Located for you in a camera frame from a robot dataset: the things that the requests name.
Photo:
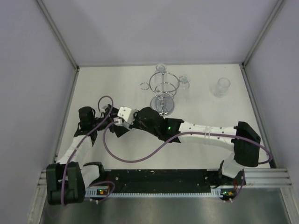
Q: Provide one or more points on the chrome wine glass rack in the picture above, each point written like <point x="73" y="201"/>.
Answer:
<point x="164" y="85"/>

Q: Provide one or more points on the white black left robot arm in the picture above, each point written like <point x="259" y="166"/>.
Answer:
<point x="59" y="192"/>

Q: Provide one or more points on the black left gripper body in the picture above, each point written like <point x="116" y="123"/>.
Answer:
<point x="110" y="120"/>

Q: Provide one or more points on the clear ribbed wine glass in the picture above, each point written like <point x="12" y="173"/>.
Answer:
<point x="184" y="82"/>

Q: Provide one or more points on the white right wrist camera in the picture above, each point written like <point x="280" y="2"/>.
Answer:
<point x="127" y="114"/>

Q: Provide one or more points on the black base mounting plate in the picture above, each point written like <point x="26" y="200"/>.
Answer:
<point x="167" y="180"/>

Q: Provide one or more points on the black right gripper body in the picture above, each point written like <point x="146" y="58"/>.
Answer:
<point x="137" y="123"/>

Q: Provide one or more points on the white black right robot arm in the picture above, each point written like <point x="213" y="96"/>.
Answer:
<point x="241" y="140"/>

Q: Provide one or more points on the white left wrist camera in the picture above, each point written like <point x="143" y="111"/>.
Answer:
<point x="105" y="109"/>

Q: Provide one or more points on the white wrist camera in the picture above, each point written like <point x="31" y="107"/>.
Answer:
<point x="105" y="109"/>
<point x="127" y="114"/>

